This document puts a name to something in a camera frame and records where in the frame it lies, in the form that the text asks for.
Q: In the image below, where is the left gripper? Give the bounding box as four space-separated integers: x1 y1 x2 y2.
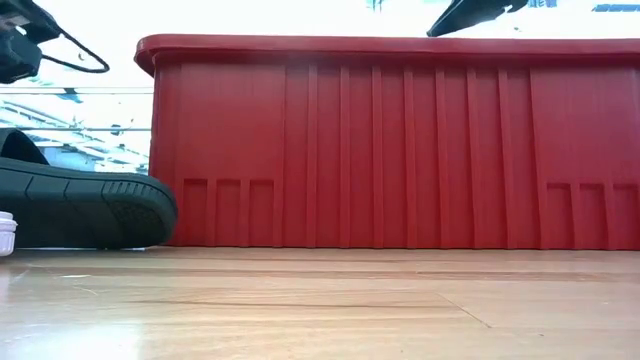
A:
0 0 61 85

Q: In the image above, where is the black rubber slide sandal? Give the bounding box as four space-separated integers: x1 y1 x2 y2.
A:
0 127 179 250

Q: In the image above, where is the red plastic storage bin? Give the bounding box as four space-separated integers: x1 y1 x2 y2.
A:
133 33 640 251

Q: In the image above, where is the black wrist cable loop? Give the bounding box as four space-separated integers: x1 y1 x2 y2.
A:
42 29 111 75

